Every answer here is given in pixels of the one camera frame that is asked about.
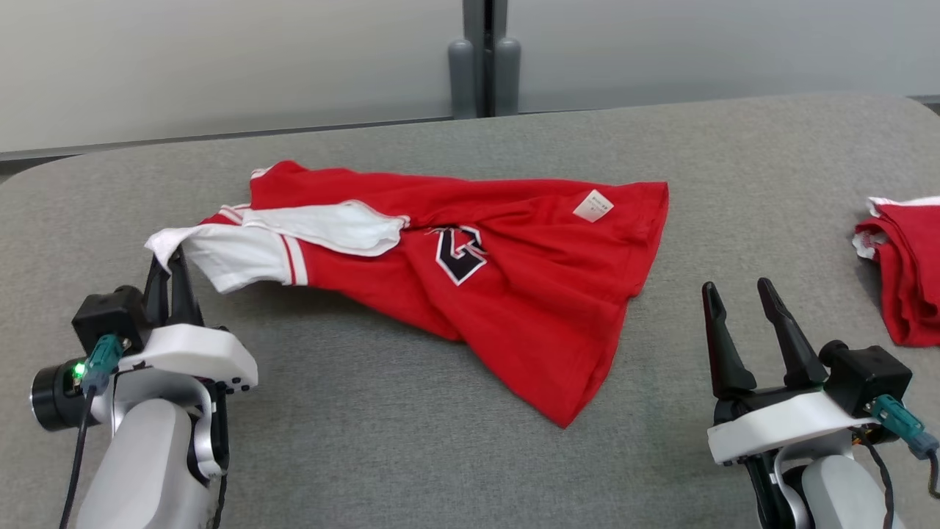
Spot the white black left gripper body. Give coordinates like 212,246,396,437
117,323,259,394

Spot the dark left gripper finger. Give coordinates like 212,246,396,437
143,253,171,328
169,246,205,328

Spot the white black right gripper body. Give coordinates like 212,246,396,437
707,386,871,465

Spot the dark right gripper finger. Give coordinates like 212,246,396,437
756,278,829,390
701,281,757,401

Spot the red and white sports jersey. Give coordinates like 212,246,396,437
853,195,940,348
145,160,670,429

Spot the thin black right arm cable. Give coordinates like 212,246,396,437
859,437,897,529

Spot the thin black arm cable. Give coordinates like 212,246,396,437
211,382,231,529
859,437,897,529

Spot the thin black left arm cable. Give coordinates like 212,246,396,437
211,382,231,529

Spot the grey wall base rail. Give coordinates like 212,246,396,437
0,116,452,159

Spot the grey cylindrical post bumper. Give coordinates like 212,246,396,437
448,38,477,120
493,37,522,117

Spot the grey vertical partition post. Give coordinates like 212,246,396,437
463,0,509,118

